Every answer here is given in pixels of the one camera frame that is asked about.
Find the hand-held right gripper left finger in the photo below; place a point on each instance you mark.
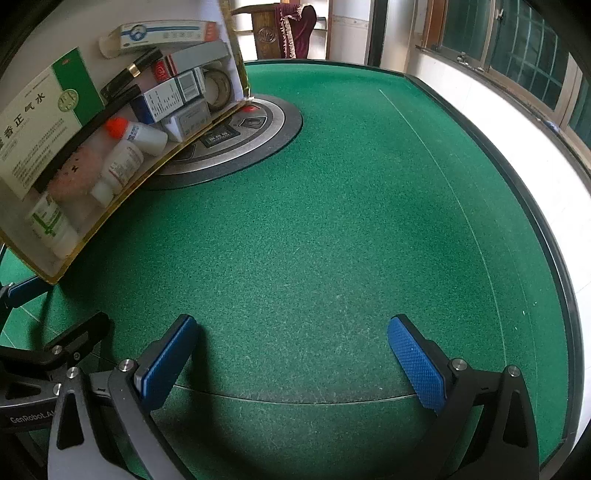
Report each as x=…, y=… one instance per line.
x=166, y=364

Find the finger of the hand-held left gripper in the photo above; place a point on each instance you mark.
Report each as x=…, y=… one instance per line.
x=25, y=290
x=78, y=334

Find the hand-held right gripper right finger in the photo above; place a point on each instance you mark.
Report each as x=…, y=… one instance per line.
x=415, y=364

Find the white bottle with green label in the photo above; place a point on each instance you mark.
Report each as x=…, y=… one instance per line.
x=53, y=226

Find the pink fluffy toy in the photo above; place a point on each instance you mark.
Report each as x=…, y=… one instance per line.
x=76, y=177

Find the white bottle with red print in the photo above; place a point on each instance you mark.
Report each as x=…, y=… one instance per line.
x=122, y=166

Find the large medicine carton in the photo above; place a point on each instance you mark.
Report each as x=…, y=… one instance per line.
x=41, y=120

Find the small white box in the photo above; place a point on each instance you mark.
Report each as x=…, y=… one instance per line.
x=189, y=120

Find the black lipstick with gold band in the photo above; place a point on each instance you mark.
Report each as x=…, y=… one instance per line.
x=129, y=71

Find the blue and white box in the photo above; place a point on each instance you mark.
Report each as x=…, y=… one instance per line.
x=171, y=94

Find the gold-edged white cardboard box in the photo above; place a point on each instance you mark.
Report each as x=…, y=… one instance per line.
x=92, y=27

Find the tape roll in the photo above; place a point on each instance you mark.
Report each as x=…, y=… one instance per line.
x=219, y=87

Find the grey and red box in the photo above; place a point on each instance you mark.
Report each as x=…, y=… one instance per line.
x=198, y=55

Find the long white ointment box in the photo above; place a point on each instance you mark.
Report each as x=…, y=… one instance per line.
x=171, y=32

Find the round table control panel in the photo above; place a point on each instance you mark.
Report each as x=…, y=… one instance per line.
x=258, y=124

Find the green-framed window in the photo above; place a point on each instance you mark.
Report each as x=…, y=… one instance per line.
x=508, y=41

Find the dark wooden chair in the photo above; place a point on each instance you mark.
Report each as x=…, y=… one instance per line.
x=268, y=34

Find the maroon fringed cloth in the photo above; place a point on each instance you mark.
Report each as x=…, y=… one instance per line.
x=295, y=27

